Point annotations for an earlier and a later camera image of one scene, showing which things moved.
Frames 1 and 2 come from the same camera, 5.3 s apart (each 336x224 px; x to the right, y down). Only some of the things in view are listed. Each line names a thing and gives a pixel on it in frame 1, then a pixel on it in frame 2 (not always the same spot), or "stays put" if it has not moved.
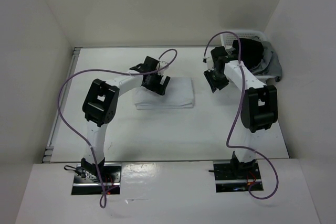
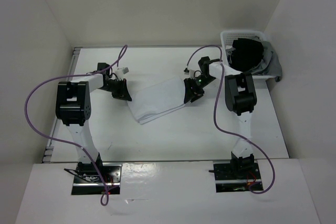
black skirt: x=252 y=52 stays put
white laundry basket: x=227 y=38 stays put
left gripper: x=158 y=88 → x=123 y=93
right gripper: x=213 y=84 → x=191 y=94
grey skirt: x=270 y=66 stays put
